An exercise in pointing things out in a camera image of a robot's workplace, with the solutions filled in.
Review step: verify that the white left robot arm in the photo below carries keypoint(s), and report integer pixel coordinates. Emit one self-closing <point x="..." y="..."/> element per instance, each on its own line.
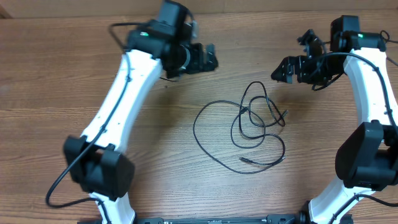
<point x="164" y="46"/>

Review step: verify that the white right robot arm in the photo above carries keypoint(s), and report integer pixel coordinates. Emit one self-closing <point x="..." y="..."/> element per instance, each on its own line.
<point x="366" y="162"/>

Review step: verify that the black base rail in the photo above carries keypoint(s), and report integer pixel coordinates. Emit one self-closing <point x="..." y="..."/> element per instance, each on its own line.
<point x="270" y="219"/>

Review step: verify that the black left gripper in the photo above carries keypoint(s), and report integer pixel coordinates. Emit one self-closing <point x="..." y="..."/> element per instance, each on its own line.
<point x="198" y="64"/>

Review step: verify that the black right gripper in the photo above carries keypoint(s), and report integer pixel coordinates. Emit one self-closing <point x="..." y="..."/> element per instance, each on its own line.
<point x="300" y="64"/>

